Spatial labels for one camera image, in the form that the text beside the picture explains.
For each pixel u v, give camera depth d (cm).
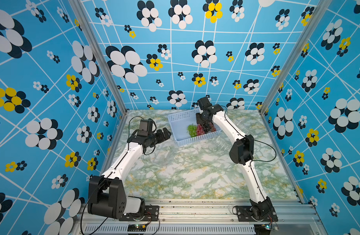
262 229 69
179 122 112
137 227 72
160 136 75
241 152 61
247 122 114
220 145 99
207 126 102
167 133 77
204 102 80
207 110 74
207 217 74
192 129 105
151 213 73
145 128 65
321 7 68
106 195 41
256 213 65
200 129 103
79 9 69
